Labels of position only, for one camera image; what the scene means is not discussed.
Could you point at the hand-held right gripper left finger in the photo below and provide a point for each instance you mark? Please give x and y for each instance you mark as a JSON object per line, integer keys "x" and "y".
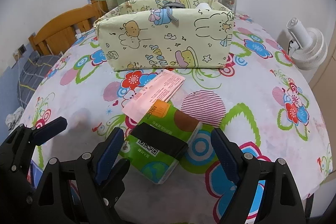
{"x": 110, "y": 155}

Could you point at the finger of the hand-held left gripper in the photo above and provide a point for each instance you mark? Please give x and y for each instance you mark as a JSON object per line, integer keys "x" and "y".
{"x": 118, "y": 179}
{"x": 50, "y": 129}

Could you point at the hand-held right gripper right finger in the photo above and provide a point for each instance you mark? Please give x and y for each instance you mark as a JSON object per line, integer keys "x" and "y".
{"x": 225, "y": 155}

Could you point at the green tissue pack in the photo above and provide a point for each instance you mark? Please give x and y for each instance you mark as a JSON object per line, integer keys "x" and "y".
{"x": 181, "y": 121}

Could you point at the yellow cartoon fabric storage box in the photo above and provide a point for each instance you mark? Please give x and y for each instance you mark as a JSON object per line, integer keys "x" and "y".
{"x": 157, "y": 40}

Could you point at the white towel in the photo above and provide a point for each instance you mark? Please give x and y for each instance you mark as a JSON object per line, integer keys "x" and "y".
{"x": 203, "y": 6}

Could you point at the white crumpled cloth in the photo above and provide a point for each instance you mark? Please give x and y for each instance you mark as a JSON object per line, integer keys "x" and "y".
{"x": 14, "y": 119}

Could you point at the grey plaid blanket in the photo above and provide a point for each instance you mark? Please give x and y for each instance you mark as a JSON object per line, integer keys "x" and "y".
{"x": 34, "y": 71}

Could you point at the floral tablecloth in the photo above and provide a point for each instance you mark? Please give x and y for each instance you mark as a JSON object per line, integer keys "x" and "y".
{"x": 262, "y": 98}

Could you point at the pink flat packet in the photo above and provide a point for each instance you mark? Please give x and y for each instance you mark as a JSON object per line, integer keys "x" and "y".
{"x": 155, "y": 92}

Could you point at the wooden bed headboard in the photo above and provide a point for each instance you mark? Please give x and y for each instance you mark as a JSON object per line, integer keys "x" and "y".
{"x": 60, "y": 27}

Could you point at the small white fan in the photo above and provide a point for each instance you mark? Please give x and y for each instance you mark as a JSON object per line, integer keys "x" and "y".
{"x": 312, "y": 48}

